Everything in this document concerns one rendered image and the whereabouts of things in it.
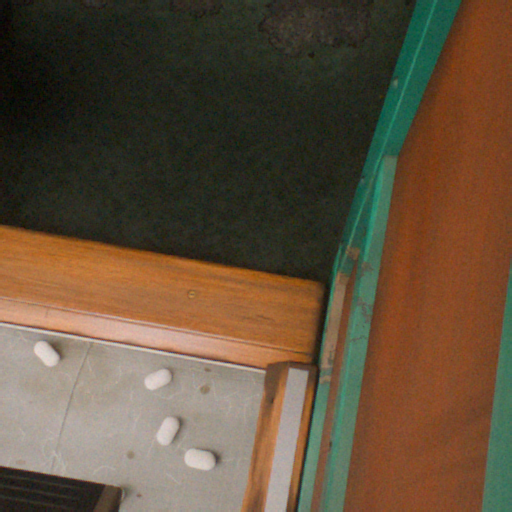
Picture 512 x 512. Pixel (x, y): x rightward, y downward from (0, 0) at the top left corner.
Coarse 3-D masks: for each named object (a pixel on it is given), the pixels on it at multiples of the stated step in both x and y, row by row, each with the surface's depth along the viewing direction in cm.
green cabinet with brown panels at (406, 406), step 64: (448, 0) 51; (448, 64) 51; (384, 128) 72; (448, 128) 46; (384, 192) 70; (448, 192) 42; (384, 256) 67; (448, 256) 38; (384, 320) 59; (448, 320) 36; (320, 384) 106; (384, 384) 53; (448, 384) 33; (320, 448) 103; (384, 448) 48; (448, 448) 31
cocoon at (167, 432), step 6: (168, 420) 117; (174, 420) 117; (162, 426) 117; (168, 426) 117; (174, 426) 117; (162, 432) 117; (168, 432) 116; (174, 432) 117; (162, 438) 116; (168, 438) 116; (162, 444) 117
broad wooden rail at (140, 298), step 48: (0, 240) 122; (48, 240) 122; (0, 288) 121; (48, 288) 121; (96, 288) 120; (144, 288) 120; (192, 288) 120; (240, 288) 120; (288, 288) 120; (96, 336) 121; (144, 336) 120; (192, 336) 119; (240, 336) 119; (288, 336) 119
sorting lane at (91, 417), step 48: (0, 336) 122; (48, 336) 121; (0, 384) 120; (48, 384) 120; (96, 384) 120; (144, 384) 120; (192, 384) 120; (240, 384) 120; (0, 432) 119; (48, 432) 119; (96, 432) 118; (144, 432) 118; (192, 432) 118; (240, 432) 118; (96, 480) 117; (144, 480) 117; (192, 480) 117; (240, 480) 117
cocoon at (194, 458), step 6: (192, 450) 116; (198, 450) 116; (186, 456) 116; (192, 456) 116; (198, 456) 116; (204, 456) 116; (210, 456) 116; (186, 462) 116; (192, 462) 116; (198, 462) 116; (204, 462) 115; (210, 462) 116; (198, 468) 116; (204, 468) 116; (210, 468) 116
